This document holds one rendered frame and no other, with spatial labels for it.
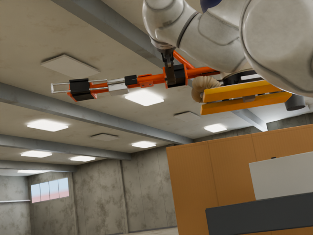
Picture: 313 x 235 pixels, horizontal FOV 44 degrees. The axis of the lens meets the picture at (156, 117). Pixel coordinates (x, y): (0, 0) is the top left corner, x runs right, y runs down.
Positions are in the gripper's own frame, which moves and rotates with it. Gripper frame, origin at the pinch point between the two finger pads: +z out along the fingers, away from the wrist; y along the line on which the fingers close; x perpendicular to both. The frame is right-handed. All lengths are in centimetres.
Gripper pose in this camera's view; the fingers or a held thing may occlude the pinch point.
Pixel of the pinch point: (167, 62)
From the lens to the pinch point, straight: 131.2
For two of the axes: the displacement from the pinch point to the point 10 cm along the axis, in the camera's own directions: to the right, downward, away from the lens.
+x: 9.9, -1.5, -0.3
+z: 0.6, 2.3, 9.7
